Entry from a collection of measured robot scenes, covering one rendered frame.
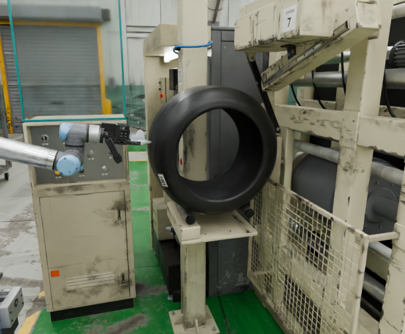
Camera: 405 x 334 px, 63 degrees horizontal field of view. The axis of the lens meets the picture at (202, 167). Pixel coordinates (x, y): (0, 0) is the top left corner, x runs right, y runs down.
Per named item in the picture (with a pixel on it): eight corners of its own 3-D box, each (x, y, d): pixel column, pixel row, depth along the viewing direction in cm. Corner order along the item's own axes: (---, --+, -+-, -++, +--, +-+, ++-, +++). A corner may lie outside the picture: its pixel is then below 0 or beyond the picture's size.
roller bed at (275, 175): (241, 180, 203) (243, 132, 195) (263, 178, 207) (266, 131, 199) (255, 190, 184) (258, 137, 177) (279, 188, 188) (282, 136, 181)
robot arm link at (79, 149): (60, 173, 129) (61, 146, 127) (64, 166, 140) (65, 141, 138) (81, 175, 131) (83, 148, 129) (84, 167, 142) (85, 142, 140)
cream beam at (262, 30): (232, 51, 168) (233, 20, 164) (277, 52, 174) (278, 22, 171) (297, 36, 111) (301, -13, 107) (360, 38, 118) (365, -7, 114)
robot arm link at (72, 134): (60, 140, 137) (61, 120, 135) (89, 142, 140) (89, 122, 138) (58, 144, 130) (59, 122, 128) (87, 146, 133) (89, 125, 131)
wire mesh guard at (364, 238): (246, 276, 209) (251, 168, 191) (249, 275, 209) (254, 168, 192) (342, 405, 125) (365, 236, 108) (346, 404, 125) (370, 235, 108)
